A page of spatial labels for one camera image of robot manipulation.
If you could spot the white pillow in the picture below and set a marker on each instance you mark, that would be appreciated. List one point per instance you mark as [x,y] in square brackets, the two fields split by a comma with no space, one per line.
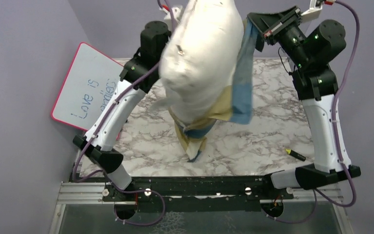
[200,58]

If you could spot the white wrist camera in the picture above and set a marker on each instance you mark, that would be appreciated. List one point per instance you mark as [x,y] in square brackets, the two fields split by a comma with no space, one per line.
[177,10]
[314,10]

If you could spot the black yellow marker pen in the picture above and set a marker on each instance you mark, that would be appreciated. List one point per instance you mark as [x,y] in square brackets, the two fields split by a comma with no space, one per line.
[295,155]

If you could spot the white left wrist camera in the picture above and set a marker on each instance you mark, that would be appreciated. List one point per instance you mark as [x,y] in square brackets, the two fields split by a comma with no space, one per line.
[177,10]

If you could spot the pink framed whiteboard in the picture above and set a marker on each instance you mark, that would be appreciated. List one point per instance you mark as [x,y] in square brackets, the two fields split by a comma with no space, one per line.
[89,85]

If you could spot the aluminium frame rail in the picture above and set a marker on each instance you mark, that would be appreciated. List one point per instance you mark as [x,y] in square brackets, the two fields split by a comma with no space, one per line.
[235,154]

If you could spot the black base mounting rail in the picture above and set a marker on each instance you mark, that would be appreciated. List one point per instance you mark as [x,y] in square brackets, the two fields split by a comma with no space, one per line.
[193,194]

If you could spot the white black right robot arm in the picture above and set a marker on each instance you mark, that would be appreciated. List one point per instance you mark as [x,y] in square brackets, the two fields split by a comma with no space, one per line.
[316,86]

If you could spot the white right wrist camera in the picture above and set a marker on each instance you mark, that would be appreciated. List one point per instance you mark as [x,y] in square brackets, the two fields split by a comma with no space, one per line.
[314,10]

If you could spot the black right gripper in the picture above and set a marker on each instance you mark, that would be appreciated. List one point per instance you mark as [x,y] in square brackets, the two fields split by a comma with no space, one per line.
[271,25]

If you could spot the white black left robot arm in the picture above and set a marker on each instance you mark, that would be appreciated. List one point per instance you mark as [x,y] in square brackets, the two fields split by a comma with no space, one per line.
[136,79]

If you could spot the blue beige checked pillowcase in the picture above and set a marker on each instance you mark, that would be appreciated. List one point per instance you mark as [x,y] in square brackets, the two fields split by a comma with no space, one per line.
[234,104]

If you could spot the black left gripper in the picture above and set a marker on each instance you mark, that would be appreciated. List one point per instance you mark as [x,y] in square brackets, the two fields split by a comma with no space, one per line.
[170,32]

